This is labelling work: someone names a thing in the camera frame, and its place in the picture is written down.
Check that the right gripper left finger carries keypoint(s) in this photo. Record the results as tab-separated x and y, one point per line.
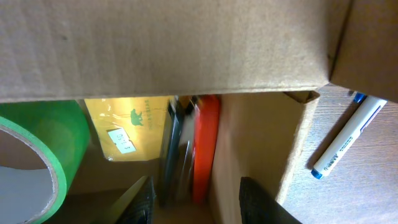
141	208

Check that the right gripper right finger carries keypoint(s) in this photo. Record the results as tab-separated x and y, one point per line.
258	207

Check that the yellow spiral notepad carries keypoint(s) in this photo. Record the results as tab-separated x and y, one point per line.
129	129

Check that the green tape roll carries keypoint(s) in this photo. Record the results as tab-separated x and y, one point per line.
42	146

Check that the blue whiteboard marker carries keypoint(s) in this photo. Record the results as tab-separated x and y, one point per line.
354	127

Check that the brown cardboard box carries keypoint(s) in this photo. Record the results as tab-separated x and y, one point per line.
266	60

